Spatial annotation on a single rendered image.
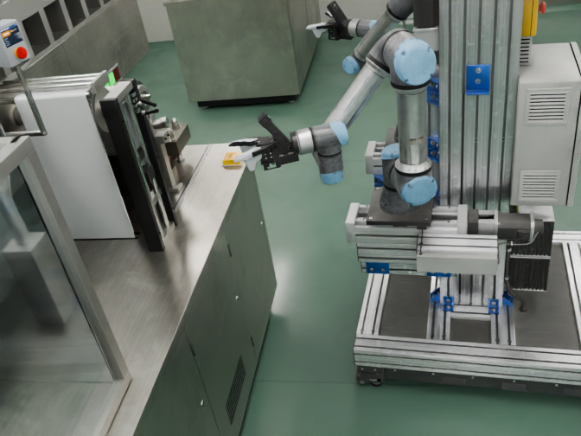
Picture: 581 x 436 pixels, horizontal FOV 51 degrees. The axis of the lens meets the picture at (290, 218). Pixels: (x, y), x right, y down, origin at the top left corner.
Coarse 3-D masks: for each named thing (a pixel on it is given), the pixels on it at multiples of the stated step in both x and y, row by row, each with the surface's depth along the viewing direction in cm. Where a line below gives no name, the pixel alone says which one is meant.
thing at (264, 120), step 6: (264, 114) 178; (264, 120) 177; (270, 120) 178; (264, 126) 178; (270, 126) 178; (276, 126) 180; (270, 132) 179; (276, 132) 179; (282, 132) 182; (276, 138) 180; (282, 138) 180; (282, 144) 181
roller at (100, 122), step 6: (102, 90) 193; (108, 90) 197; (96, 96) 189; (102, 96) 193; (96, 102) 189; (96, 108) 189; (96, 114) 189; (96, 120) 189; (102, 120) 192; (102, 126) 192
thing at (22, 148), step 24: (0, 144) 117; (24, 144) 116; (0, 168) 110; (48, 192) 124; (48, 216) 125; (72, 240) 131; (72, 264) 132; (96, 312) 140; (120, 360) 151; (120, 384) 152; (96, 432) 141
